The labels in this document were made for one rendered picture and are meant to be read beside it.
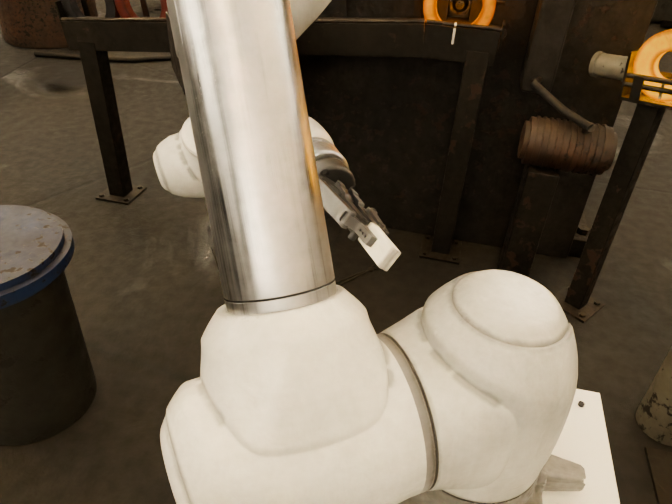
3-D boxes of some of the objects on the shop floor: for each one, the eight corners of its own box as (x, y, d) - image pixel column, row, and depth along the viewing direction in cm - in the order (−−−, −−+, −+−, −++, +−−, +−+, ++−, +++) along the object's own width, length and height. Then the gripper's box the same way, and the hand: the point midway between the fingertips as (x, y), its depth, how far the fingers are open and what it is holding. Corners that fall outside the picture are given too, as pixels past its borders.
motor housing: (485, 268, 178) (527, 106, 147) (557, 281, 174) (615, 118, 144) (484, 293, 168) (528, 125, 137) (560, 307, 164) (623, 137, 133)
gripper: (341, 214, 92) (406, 300, 73) (278, 179, 84) (333, 265, 66) (368, 177, 90) (442, 256, 71) (306, 138, 82) (371, 215, 64)
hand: (378, 245), depth 71 cm, fingers closed
